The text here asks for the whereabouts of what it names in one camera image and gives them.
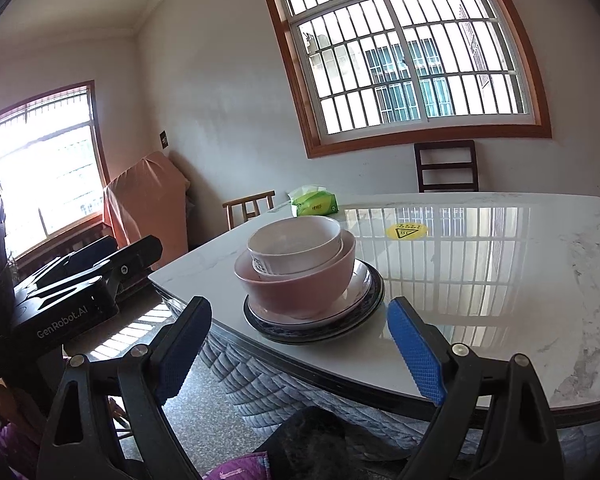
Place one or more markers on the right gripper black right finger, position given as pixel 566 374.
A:
pixel 492 418

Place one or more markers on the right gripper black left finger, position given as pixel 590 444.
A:
pixel 80 441

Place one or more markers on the blue floral plate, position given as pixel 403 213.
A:
pixel 350 321

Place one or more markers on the white plate pink flowers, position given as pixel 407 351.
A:
pixel 358 288

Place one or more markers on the pink bowl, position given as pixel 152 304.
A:
pixel 299 297

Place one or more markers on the white bowl orange stripes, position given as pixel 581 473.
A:
pixel 268 276

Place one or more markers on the white bowl blue stripes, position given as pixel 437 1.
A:
pixel 295 244

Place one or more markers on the orange covered furniture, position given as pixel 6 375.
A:
pixel 149 199

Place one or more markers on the quilted grey table skirt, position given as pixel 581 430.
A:
pixel 360 376

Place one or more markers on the yellow warning sticker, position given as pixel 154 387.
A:
pixel 407 231

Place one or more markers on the light wooden chair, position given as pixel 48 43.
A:
pixel 242 209

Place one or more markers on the dark wooden chair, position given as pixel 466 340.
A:
pixel 470 165

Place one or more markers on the green tissue pack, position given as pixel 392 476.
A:
pixel 312 200

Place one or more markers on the wooden framed barred window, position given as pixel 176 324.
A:
pixel 373 73

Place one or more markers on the side window wooden frame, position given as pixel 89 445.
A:
pixel 52 165

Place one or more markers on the black wall switch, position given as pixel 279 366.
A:
pixel 163 140

